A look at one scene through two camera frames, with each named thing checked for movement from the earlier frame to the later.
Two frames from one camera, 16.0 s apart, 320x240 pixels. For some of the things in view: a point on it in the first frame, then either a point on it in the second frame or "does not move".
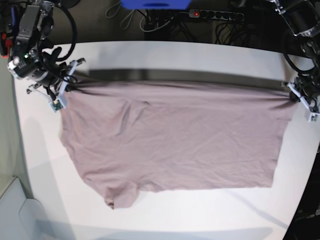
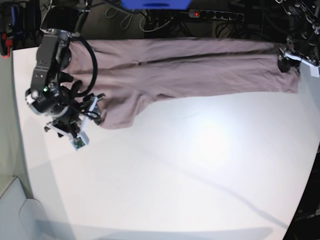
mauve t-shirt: (165, 135) → (118, 73)
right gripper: (307, 87) → (303, 47)
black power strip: (216, 14) does not move
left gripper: (55, 77) → (74, 109)
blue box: (157, 4) does not move
